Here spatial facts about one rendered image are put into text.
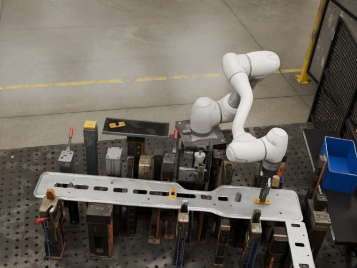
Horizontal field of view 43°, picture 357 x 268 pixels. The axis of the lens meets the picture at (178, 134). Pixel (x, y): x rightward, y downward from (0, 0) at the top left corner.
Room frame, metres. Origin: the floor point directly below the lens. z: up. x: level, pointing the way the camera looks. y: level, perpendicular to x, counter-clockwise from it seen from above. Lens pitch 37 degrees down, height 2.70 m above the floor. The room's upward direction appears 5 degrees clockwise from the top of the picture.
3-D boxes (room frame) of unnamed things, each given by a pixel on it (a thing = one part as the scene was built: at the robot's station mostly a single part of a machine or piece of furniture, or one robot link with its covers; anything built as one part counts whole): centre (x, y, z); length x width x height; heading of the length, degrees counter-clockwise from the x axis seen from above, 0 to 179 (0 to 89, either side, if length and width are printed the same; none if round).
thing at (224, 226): (1.53, -0.27, 0.84); 0.11 x 0.08 x 0.29; 1
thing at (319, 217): (1.57, -0.74, 0.88); 0.08 x 0.08 x 0.36; 1
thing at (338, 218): (1.90, -0.90, 1.02); 0.90 x 0.22 x 0.03; 1
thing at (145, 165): (1.85, 0.16, 0.89); 0.13 x 0.11 x 0.38; 1
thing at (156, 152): (1.91, 0.10, 0.90); 0.05 x 0.05 x 0.40; 1
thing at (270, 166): (1.70, -0.46, 1.28); 0.09 x 0.09 x 0.06
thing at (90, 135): (2.02, 0.50, 0.92); 0.08 x 0.08 x 0.44; 1
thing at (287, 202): (1.69, 0.02, 1.00); 1.38 x 0.22 x 0.02; 91
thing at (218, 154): (1.91, -0.22, 0.91); 0.07 x 0.05 x 0.42; 1
